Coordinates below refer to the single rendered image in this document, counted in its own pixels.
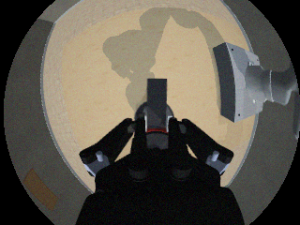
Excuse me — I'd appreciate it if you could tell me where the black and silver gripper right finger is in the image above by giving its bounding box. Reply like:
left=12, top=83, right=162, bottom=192
left=166, top=107, right=234, bottom=178

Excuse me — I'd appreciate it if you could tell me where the dark grey round disk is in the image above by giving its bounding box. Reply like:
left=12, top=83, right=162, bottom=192
left=134, top=101, right=174, bottom=121

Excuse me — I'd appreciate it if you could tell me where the red kettle with black handle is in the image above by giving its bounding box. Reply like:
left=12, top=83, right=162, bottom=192
left=146, top=78, right=168, bottom=150

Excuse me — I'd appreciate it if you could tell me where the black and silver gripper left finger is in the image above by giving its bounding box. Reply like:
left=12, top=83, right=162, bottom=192
left=79, top=107, right=149, bottom=179

